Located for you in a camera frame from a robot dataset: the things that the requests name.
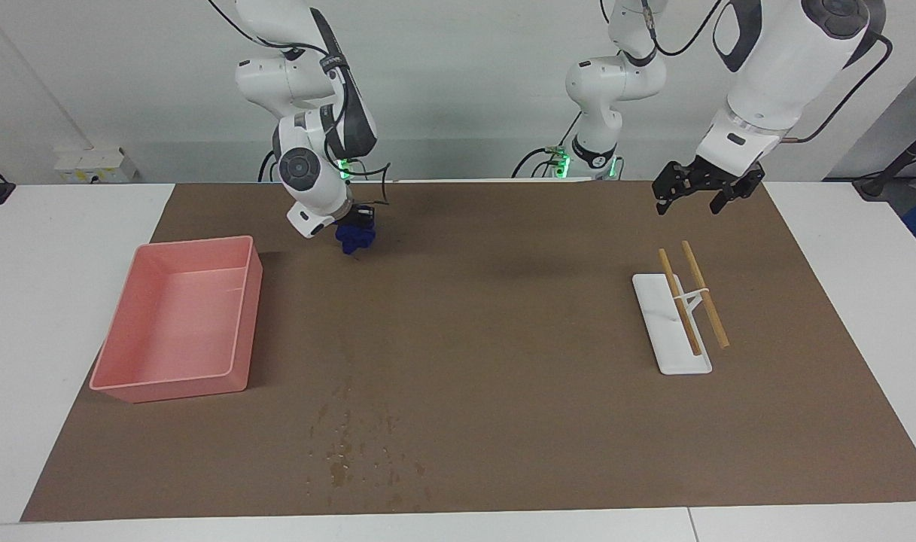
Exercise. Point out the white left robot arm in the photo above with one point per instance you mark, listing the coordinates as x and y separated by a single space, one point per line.
781 68

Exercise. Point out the black floor stand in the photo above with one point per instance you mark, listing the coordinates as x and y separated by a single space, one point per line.
871 186

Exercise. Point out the wooden rack rod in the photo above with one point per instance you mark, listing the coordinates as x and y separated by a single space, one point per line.
704 293
680 301

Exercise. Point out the white socket box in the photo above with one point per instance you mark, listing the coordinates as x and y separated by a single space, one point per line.
96 162

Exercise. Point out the pink plastic bin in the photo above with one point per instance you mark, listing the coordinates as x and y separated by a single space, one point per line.
171 324

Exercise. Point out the blue towel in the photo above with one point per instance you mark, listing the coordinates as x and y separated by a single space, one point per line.
356 237

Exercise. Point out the brown table mat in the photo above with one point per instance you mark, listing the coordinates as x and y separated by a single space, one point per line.
503 339

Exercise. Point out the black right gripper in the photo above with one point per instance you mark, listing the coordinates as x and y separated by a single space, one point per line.
363 214

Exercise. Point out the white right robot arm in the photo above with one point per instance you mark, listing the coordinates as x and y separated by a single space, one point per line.
307 169

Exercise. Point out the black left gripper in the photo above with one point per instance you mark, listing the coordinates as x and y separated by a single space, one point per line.
721 173

